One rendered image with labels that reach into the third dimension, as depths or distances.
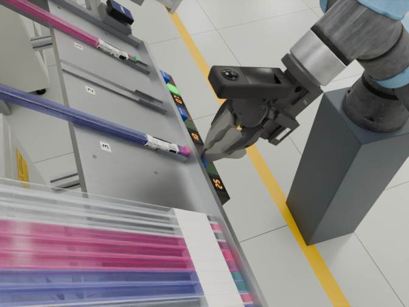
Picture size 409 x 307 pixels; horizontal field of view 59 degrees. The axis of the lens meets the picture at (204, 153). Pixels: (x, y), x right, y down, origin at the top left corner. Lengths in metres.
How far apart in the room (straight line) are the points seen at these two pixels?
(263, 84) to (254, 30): 1.66
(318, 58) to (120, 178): 0.30
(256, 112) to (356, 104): 0.41
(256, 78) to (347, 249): 0.95
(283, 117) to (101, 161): 0.27
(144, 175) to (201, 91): 1.29
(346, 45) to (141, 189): 0.32
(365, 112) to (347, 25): 0.40
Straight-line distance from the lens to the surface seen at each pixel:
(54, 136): 1.68
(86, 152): 0.45
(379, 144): 0.93
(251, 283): 0.47
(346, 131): 0.92
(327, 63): 0.53
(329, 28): 0.53
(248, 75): 0.51
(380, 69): 0.61
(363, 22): 0.53
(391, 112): 0.91
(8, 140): 0.87
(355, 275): 1.35
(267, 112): 0.54
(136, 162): 0.49
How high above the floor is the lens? 1.18
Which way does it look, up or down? 52 degrees down
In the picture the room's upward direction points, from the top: straight up
